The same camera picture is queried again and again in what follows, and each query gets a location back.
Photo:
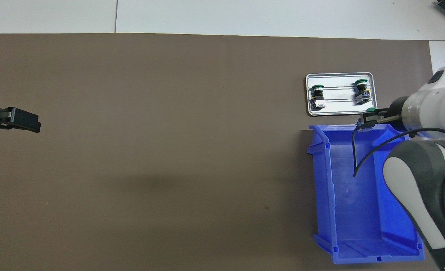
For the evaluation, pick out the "grey metal tray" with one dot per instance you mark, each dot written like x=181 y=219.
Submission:
x=339 y=107

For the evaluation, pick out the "blue plastic storage bin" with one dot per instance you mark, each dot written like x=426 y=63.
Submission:
x=343 y=188

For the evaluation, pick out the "green push button switch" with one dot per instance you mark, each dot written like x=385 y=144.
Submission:
x=371 y=110
x=361 y=90
x=317 y=96

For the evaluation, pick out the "brown table mat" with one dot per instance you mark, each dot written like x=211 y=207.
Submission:
x=169 y=113

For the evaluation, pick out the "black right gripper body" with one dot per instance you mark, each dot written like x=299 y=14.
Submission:
x=395 y=111

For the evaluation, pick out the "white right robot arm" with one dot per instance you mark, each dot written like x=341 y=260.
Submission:
x=433 y=109

